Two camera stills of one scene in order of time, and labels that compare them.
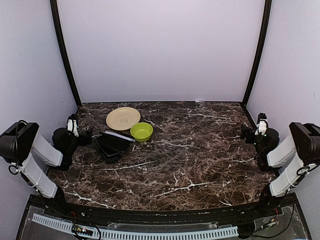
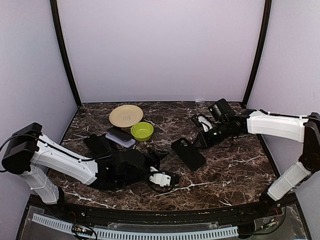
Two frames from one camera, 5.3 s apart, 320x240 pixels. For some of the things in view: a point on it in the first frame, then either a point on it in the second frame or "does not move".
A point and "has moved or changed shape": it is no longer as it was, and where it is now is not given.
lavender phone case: [120, 136] has moved or changed shape
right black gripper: [244, 133] → [206, 142]
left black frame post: [56, 19] does not move
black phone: [115, 143] → [189, 153]
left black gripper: [84, 142] → [157, 156]
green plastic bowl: [141, 131] does not move
